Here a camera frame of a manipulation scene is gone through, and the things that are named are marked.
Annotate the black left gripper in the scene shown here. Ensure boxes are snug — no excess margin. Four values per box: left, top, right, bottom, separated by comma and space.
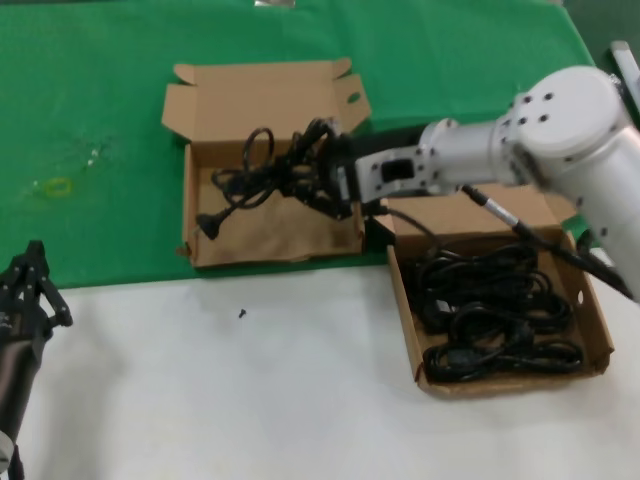
0, 240, 74, 354

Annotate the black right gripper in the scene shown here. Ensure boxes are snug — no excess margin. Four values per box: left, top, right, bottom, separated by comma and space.
303, 125, 362, 222

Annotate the brown cardboard box torn rim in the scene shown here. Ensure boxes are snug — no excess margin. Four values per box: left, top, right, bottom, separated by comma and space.
160, 57, 372, 272

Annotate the brown cardboard box intact rim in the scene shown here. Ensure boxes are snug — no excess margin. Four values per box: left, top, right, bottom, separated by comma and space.
362, 192, 616, 401

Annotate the yellow rubber band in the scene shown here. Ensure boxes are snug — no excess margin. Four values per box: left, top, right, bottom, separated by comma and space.
43, 177, 75, 197

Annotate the green table cloth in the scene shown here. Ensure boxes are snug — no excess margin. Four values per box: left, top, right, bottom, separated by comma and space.
0, 0, 601, 295

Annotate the white tube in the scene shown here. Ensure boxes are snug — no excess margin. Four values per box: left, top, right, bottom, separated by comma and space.
609, 40, 640, 92

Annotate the black arm cable silver connector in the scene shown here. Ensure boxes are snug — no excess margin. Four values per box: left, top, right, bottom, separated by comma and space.
372, 183, 639, 301

